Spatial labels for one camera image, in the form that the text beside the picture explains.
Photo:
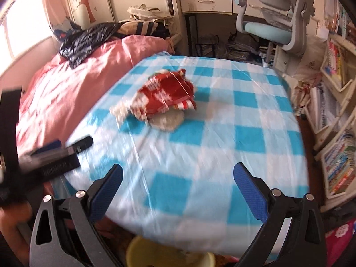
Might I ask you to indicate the red snack bag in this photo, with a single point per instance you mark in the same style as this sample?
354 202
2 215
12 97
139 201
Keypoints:
164 91

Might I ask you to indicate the pink printed curtain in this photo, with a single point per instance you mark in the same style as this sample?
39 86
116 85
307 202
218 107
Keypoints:
55 5

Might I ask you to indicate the white crumpled paper scrap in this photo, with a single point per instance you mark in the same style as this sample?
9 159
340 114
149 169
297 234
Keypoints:
121 111

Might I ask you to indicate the blue checked tablecloth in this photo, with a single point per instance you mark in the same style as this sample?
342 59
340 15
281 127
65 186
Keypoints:
222 144

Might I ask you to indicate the row of colourful books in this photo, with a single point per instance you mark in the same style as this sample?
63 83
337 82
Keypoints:
340 167

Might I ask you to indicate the white tissue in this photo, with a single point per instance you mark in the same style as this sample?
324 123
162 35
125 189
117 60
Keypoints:
167 121

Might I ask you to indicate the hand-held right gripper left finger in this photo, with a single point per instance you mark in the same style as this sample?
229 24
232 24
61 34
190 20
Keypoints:
107 192

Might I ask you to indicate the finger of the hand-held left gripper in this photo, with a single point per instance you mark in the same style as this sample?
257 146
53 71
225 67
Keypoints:
80 144
47 148

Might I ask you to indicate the window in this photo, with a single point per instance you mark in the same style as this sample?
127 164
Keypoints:
25 19

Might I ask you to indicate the white desk with drawers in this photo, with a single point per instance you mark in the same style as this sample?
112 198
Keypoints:
205 2

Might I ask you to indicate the pink blanket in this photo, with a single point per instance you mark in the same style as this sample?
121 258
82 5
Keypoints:
69 89

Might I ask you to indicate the grey and blue office chair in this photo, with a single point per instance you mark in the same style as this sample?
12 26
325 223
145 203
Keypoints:
278 30

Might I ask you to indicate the black puffer jacket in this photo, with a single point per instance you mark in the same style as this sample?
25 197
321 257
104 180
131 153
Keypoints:
83 41

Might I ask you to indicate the pink printed bag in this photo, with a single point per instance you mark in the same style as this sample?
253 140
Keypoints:
340 236

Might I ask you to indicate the yellow plastic bin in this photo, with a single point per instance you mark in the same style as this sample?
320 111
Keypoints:
139 253

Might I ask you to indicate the cream tote bag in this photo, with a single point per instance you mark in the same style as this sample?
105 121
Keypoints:
147 11

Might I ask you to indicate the person's left hand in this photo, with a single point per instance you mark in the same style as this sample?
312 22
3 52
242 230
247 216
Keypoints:
14 219

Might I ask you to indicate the white bookshelf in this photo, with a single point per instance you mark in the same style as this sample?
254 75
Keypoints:
333 89

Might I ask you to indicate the white paper bag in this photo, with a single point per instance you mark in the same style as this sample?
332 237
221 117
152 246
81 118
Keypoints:
306 64

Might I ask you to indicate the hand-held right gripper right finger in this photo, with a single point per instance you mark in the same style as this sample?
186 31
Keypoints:
250 192

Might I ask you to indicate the brown navy striped cloth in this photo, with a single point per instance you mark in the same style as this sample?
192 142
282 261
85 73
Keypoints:
141 27

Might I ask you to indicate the white wardrobe with tree print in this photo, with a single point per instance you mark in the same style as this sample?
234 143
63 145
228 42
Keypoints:
94 2

